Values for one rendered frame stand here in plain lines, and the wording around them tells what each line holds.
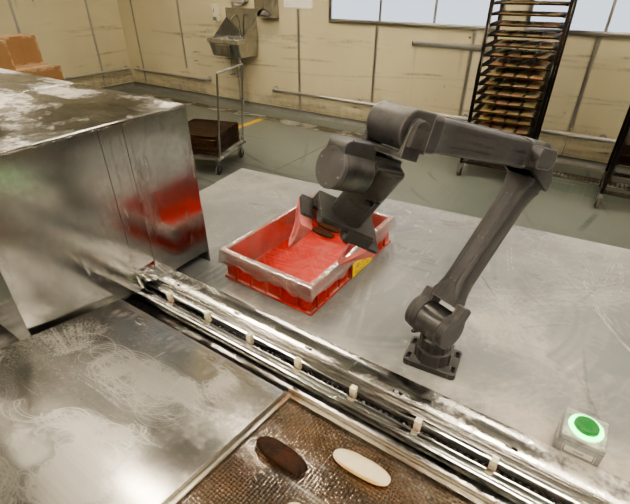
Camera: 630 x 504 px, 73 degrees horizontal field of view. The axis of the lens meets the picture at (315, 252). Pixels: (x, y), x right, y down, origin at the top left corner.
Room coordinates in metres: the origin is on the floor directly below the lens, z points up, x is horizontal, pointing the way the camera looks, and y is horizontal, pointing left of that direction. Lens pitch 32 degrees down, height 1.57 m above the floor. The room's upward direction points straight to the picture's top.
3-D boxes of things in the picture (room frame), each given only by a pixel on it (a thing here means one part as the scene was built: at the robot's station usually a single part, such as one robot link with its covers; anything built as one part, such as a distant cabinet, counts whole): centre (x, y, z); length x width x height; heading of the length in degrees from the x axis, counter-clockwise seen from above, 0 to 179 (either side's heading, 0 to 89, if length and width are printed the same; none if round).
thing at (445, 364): (0.71, -0.27, 0.86); 0.12 x 0.09 x 0.08; 62
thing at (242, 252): (1.14, 0.01, 0.88); 0.49 x 0.34 x 0.10; 145
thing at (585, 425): (0.48, -0.48, 0.90); 0.04 x 0.04 x 0.02
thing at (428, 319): (0.69, -0.26, 0.94); 0.09 x 0.05 x 0.10; 126
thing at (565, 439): (0.47, -0.48, 0.84); 0.08 x 0.08 x 0.11; 56
